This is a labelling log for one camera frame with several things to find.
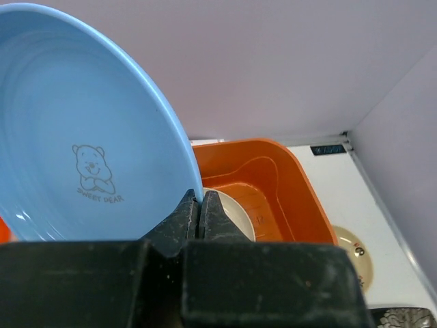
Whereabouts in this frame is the beige floral round plate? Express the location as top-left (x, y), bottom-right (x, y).
top-left (333, 225), bottom-right (373, 293)

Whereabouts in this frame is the orange plastic bin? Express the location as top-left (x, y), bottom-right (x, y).
top-left (193, 139), bottom-right (337, 245)

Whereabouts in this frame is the orange round plate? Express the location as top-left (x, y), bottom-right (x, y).
top-left (0, 218), bottom-right (14, 243)

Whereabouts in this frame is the cream round plate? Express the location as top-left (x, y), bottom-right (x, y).
top-left (203, 187), bottom-right (256, 241)

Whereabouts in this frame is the blue round plate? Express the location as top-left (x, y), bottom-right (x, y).
top-left (1, 3), bottom-right (203, 241)

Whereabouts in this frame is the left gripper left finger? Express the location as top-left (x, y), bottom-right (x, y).
top-left (139, 189), bottom-right (199, 258)

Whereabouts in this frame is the black floral square plate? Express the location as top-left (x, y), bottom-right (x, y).
top-left (370, 307), bottom-right (436, 328)

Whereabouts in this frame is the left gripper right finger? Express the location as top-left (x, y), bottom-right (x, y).
top-left (199, 191), bottom-right (251, 241)

